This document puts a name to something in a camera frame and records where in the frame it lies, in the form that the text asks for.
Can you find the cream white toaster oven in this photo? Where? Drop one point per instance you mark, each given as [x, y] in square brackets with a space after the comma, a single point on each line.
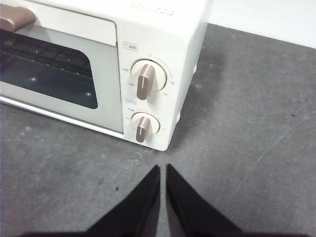
[158, 32]

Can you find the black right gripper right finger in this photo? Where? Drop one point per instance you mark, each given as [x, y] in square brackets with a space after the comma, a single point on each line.
[192, 212]

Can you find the large cream brown oven knob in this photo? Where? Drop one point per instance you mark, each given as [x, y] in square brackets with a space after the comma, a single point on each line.
[146, 76]

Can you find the small cream brown oven knob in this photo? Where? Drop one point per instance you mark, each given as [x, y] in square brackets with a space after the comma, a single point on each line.
[144, 126]

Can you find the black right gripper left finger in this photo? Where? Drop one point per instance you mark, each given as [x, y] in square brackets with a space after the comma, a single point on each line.
[138, 212]

